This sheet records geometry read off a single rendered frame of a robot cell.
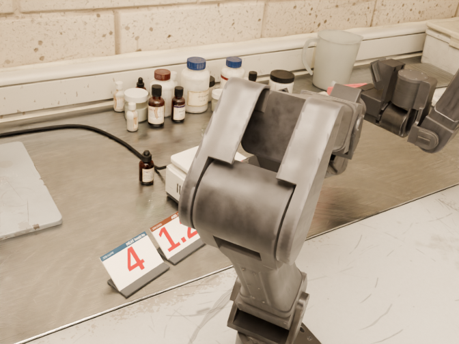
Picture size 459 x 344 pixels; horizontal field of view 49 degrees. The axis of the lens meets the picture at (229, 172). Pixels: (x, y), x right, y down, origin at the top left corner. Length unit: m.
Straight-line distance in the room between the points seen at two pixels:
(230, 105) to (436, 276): 0.63
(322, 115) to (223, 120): 0.07
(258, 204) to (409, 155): 0.94
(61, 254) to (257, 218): 0.55
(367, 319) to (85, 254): 0.45
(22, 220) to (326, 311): 0.52
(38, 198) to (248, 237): 0.66
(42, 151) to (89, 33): 0.32
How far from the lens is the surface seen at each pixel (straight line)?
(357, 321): 0.81
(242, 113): 0.39
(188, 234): 0.88
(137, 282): 0.81
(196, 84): 1.27
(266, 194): 0.36
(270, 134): 0.42
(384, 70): 1.05
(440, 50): 1.88
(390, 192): 1.12
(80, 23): 1.29
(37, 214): 0.95
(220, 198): 0.37
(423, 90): 1.03
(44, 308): 0.79
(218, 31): 1.45
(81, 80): 1.28
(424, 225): 1.05
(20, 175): 1.05
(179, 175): 0.93
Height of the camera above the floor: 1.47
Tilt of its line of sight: 32 degrees down
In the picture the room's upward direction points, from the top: 6 degrees clockwise
